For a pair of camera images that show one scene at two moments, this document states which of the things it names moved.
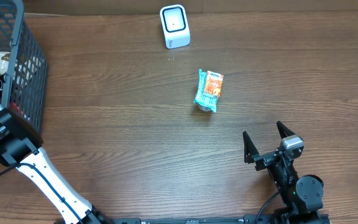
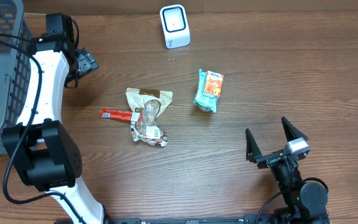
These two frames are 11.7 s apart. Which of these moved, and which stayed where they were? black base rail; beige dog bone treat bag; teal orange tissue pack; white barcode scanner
Moved: beige dog bone treat bag
Stayed: teal orange tissue pack; black base rail; white barcode scanner
